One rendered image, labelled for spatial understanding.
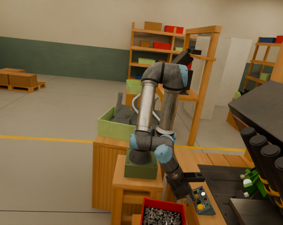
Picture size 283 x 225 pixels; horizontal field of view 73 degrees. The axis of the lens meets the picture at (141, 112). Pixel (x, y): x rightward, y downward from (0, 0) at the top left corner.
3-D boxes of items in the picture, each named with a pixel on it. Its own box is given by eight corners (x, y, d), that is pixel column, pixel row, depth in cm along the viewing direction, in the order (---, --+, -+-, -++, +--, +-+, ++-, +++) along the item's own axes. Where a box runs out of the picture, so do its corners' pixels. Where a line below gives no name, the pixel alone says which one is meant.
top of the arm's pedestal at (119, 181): (111, 188, 119) (112, 183, 118) (117, 158, 149) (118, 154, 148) (162, 192, 121) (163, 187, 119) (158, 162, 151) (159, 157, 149)
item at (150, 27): (203, 92, 756) (218, 29, 675) (127, 85, 725) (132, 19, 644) (198, 89, 806) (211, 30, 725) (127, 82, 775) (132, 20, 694)
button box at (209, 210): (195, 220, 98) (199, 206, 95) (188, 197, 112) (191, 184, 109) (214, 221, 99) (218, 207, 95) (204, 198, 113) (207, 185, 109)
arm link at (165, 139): (153, 131, 99) (151, 143, 89) (174, 134, 98) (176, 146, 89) (151, 143, 102) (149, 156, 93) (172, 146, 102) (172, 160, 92)
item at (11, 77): (-13, 88, 527) (-15, 72, 511) (7, 81, 603) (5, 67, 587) (31, 92, 529) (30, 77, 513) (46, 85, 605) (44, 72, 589)
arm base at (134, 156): (128, 164, 122) (129, 150, 119) (128, 151, 137) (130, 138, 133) (151, 165, 124) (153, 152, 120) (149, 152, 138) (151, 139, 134)
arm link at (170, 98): (151, 140, 132) (162, 60, 109) (172, 143, 131) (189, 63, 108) (149, 151, 121) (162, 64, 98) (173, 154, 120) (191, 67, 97)
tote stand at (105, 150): (91, 207, 201) (92, 141, 173) (106, 175, 250) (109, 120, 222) (156, 220, 194) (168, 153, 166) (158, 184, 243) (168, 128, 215)
